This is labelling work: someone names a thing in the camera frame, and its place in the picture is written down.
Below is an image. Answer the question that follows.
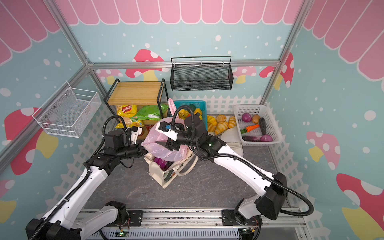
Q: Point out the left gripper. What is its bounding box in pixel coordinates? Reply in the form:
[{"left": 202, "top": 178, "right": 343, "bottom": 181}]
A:
[{"left": 116, "top": 139, "right": 157, "bottom": 160}]

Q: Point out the pink plastic grocery bag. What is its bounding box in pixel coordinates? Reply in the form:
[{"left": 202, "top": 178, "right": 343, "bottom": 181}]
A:
[{"left": 142, "top": 100, "right": 189, "bottom": 162}]

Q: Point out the beige canvas tote bag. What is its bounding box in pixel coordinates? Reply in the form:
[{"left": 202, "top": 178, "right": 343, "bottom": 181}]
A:
[{"left": 144, "top": 150, "right": 199, "bottom": 189}]

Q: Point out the purple candy bag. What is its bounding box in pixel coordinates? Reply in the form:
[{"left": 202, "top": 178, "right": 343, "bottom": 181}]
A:
[{"left": 153, "top": 158, "right": 169, "bottom": 171}]

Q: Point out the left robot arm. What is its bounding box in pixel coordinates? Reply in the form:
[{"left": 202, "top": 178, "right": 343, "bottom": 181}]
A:
[{"left": 26, "top": 115, "right": 145, "bottom": 240}]

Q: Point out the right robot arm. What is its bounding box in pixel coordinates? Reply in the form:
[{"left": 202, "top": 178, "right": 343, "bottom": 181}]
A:
[{"left": 155, "top": 105, "right": 315, "bottom": 221}]

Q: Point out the banana bunch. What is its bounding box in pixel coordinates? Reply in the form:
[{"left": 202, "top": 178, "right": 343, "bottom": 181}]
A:
[{"left": 178, "top": 104, "right": 203, "bottom": 120}]

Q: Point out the striped yellow bread roll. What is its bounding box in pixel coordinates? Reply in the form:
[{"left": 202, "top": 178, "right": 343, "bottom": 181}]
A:
[{"left": 207, "top": 115, "right": 218, "bottom": 133}]

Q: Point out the green snack bag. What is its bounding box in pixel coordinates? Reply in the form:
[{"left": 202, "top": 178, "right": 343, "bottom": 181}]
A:
[{"left": 133, "top": 104, "right": 169, "bottom": 121}]

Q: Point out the teal plastic fruit basket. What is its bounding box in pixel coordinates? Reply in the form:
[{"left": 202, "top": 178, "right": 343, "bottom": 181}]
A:
[{"left": 174, "top": 99, "right": 208, "bottom": 129}]

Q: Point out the yellow chips bag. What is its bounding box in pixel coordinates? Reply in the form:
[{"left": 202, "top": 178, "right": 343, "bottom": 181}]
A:
[{"left": 117, "top": 105, "right": 145, "bottom": 128}]

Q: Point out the long striped croissant bread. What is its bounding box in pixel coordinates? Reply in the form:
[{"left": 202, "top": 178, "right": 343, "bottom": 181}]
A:
[{"left": 214, "top": 122, "right": 229, "bottom": 135}]

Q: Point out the round beige bread bun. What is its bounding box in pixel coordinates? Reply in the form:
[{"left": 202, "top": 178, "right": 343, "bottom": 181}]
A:
[{"left": 216, "top": 115, "right": 227, "bottom": 123}]

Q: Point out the small striped bread roll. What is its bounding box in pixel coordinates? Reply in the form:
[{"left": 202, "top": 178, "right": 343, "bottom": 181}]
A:
[{"left": 228, "top": 116, "right": 237, "bottom": 129}]

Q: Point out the purple onion back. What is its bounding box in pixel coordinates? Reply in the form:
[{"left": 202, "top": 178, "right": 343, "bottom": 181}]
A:
[{"left": 242, "top": 113, "right": 253, "bottom": 123}]

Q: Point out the purple onion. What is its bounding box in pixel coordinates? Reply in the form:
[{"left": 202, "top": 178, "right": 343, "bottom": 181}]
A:
[
  {"left": 242, "top": 113, "right": 253, "bottom": 123},
  {"left": 260, "top": 134, "right": 274, "bottom": 142}
]

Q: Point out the small orange carrot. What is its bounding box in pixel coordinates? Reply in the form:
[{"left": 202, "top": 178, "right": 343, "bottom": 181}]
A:
[{"left": 241, "top": 124, "right": 260, "bottom": 135}]

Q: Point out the brown potato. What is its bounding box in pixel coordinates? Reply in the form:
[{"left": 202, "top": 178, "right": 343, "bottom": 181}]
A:
[{"left": 252, "top": 115, "right": 261, "bottom": 124}]

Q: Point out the purple onion front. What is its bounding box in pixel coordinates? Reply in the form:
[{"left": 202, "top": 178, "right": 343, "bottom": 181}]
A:
[{"left": 260, "top": 134, "right": 274, "bottom": 142}]

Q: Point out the white plastic vegetable basket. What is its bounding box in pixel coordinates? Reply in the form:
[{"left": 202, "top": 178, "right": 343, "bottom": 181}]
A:
[{"left": 233, "top": 105, "right": 283, "bottom": 147}]

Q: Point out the wooden black-frame shelf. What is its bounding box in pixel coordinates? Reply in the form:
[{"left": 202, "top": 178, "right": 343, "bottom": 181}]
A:
[{"left": 103, "top": 78, "right": 172, "bottom": 140}]

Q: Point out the black mesh wall basket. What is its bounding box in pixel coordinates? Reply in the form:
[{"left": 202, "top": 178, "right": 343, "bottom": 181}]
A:
[{"left": 170, "top": 56, "right": 234, "bottom": 91}]

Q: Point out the white wire wall basket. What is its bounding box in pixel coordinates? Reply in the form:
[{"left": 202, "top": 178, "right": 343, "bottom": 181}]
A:
[{"left": 32, "top": 82, "right": 102, "bottom": 138}]

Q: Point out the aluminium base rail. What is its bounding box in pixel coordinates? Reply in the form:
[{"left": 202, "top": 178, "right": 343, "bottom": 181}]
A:
[{"left": 89, "top": 208, "right": 311, "bottom": 240}]

